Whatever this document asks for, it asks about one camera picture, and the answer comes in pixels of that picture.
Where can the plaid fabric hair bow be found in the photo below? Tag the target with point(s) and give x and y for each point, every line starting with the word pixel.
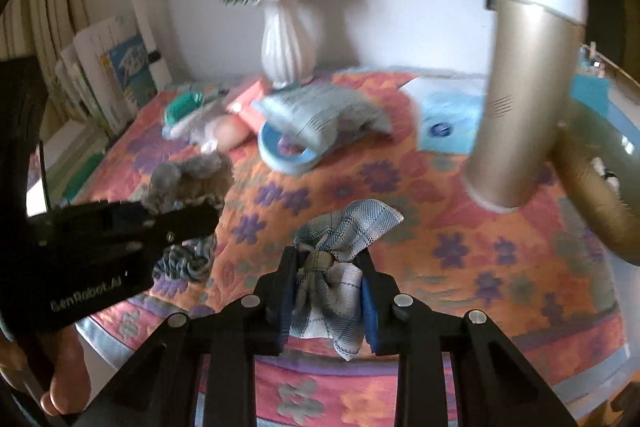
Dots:
pixel 345 232

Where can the light blue tissue pack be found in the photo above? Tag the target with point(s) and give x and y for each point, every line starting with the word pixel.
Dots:
pixel 445 122

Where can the row of books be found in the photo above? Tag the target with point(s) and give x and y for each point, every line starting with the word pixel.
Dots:
pixel 105 67

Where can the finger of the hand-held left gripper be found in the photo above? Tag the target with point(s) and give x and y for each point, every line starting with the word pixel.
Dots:
pixel 192 224

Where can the person's left hand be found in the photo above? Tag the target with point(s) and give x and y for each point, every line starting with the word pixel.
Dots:
pixel 65 372

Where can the teal cloth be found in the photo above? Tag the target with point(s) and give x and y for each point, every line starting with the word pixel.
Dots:
pixel 182 107

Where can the floral towel mat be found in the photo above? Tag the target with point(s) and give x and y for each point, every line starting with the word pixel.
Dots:
pixel 450 217

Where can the blue scrunchie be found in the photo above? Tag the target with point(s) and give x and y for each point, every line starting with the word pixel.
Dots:
pixel 182 259

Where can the white ribbed vase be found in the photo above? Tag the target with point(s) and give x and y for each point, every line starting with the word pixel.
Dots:
pixel 289 44

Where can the orange item in plastic bag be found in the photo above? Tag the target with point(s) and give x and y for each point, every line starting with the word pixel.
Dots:
pixel 247 102

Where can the peach soft pouch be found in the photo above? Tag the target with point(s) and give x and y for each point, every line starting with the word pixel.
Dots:
pixel 230 132

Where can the gold hair dryer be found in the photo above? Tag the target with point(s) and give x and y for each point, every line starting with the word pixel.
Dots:
pixel 525 82

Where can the face mask packet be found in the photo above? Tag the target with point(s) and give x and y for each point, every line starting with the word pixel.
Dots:
pixel 320 114

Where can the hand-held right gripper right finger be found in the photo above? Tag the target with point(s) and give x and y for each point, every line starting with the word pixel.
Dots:
pixel 371 312

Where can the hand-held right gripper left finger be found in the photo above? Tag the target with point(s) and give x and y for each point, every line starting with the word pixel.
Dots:
pixel 283 307

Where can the grey fuzzy scrunchie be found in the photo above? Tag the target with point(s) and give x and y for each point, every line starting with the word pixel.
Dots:
pixel 192 179

